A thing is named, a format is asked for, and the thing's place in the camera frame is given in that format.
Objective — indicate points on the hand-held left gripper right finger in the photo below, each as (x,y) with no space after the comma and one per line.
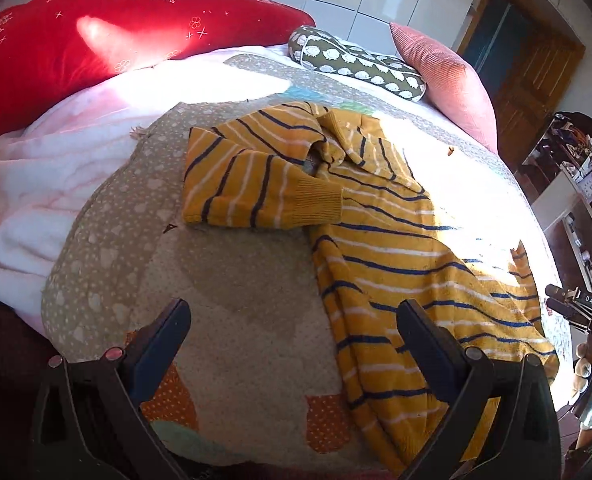
(426,347)

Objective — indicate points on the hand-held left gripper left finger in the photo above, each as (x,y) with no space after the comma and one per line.
(157,346)

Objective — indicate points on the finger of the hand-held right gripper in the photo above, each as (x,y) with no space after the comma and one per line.
(570,296)
(560,307)

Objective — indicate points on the yellow striped sweater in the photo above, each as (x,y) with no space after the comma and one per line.
(375,270)

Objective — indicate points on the person's right hand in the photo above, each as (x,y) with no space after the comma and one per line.
(582,366)

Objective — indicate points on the cluttered white shelf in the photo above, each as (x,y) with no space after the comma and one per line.
(575,210)

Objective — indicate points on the beige heart patterned bedspread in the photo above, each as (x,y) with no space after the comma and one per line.
(246,300)

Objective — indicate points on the pink fleece blanket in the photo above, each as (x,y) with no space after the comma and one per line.
(51,175)

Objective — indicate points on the brown wooden door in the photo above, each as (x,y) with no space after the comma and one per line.
(530,75)

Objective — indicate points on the green hedgehog print pillow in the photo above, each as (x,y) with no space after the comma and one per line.
(355,60)

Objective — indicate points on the red embroidered quilt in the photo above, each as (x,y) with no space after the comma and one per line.
(101,45)

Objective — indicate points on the white bed sheet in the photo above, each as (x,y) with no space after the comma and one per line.
(271,51)

